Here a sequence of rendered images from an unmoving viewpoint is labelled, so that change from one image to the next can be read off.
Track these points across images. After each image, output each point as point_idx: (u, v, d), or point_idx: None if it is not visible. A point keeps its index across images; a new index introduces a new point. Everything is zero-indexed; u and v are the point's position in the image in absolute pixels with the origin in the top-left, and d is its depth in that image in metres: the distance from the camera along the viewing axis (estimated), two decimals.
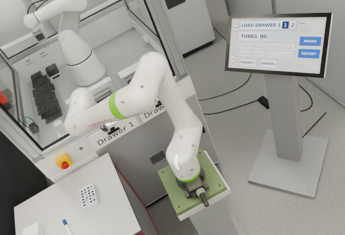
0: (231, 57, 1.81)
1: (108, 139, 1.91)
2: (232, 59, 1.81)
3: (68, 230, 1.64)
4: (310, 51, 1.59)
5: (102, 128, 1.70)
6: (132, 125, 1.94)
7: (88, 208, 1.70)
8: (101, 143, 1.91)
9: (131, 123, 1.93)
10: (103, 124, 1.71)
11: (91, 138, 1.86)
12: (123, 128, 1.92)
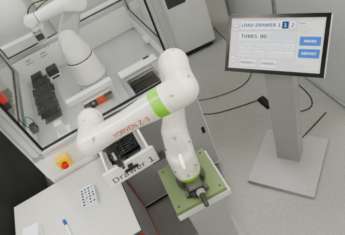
0: (231, 57, 1.81)
1: (125, 176, 1.67)
2: (232, 59, 1.81)
3: (68, 230, 1.64)
4: (310, 51, 1.59)
5: (115, 160, 1.48)
6: (152, 160, 1.70)
7: (88, 208, 1.70)
8: (117, 181, 1.67)
9: (151, 158, 1.69)
10: (117, 156, 1.50)
11: (106, 176, 1.62)
12: (142, 163, 1.68)
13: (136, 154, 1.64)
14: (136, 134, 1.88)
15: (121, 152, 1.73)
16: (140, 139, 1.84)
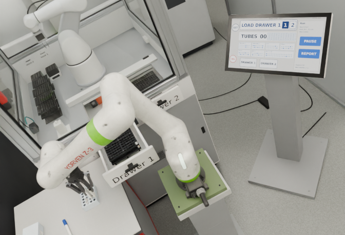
0: (231, 57, 1.81)
1: (125, 176, 1.67)
2: (232, 59, 1.81)
3: (68, 230, 1.64)
4: (310, 51, 1.59)
5: (89, 173, 1.60)
6: (152, 160, 1.70)
7: (88, 208, 1.70)
8: (117, 181, 1.67)
9: (151, 158, 1.69)
10: (85, 173, 1.61)
11: (106, 176, 1.62)
12: (142, 163, 1.68)
13: (136, 154, 1.64)
14: (136, 134, 1.88)
15: (121, 152, 1.73)
16: (140, 139, 1.84)
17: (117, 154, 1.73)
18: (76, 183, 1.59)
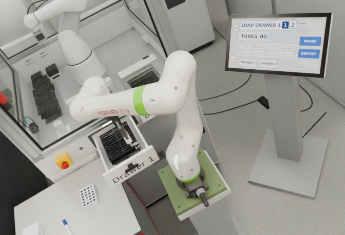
0: (231, 57, 1.81)
1: (125, 176, 1.67)
2: (232, 59, 1.81)
3: (68, 230, 1.64)
4: (310, 51, 1.59)
5: (119, 128, 1.55)
6: (152, 160, 1.70)
7: (88, 208, 1.70)
8: (117, 181, 1.67)
9: (151, 158, 1.69)
10: (120, 124, 1.57)
11: (106, 176, 1.62)
12: (142, 163, 1.68)
13: (136, 154, 1.64)
14: (136, 134, 1.88)
15: (121, 152, 1.73)
16: (140, 139, 1.84)
17: (117, 154, 1.73)
18: None
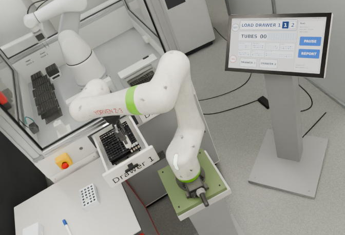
0: (231, 57, 1.81)
1: (125, 176, 1.67)
2: (232, 59, 1.81)
3: (68, 230, 1.64)
4: (310, 51, 1.59)
5: (116, 132, 1.58)
6: (152, 160, 1.70)
7: (88, 208, 1.70)
8: (117, 181, 1.67)
9: (151, 158, 1.69)
10: (119, 129, 1.59)
11: (106, 176, 1.62)
12: (142, 163, 1.68)
13: (136, 154, 1.64)
14: (136, 134, 1.88)
15: (121, 152, 1.73)
16: (140, 139, 1.84)
17: (117, 154, 1.73)
18: None
